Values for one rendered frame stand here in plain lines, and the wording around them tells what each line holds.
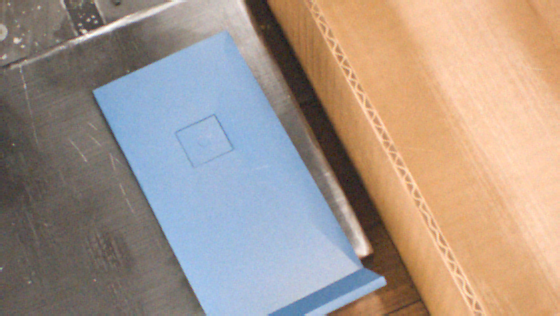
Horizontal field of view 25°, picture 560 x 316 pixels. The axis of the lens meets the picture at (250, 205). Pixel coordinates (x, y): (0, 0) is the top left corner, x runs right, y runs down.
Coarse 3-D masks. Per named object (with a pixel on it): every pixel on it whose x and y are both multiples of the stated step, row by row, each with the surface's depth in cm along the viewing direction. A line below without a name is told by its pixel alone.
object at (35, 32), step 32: (0, 0) 64; (32, 0) 64; (64, 0) 64; (96, 0) 63; (128, 0) 63; (160, 0) 63; (256, 0) 63; (0, 32) 63; (32, 32) 63; (64, 32) 63; (0, 64) 62; (288, 64) 61
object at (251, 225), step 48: (192, 48) 59; (96, 96) 59; (144, 96) 58; (192, 96) 58; (240, 96) 58; (144, 144) 57; (240, 144) 57; (288, 144) 57; (144, 192) 57; (192, 192) 56; (240, 192) 56; (288, 192) 56; (192, 240) 56; (240, 240) 55; (288, 240) 55; (336, 240) 55; (240, 288) 55; (288, 288) 54; (336, 288) 53
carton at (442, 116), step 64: (320, 0) 62; (384, 0) 62; (448, 0) 62; (512, 0) 62; (320, 64) 57; (384, 64) 61; (448, 64) 61; (512, 64) 60; (384, 128) 52; (448, 128) 59; (512, 128) 59; (384, 192) 55; (448, 192) 58; (512, 192) 58; (448, 256) 50; (512, 256) 57
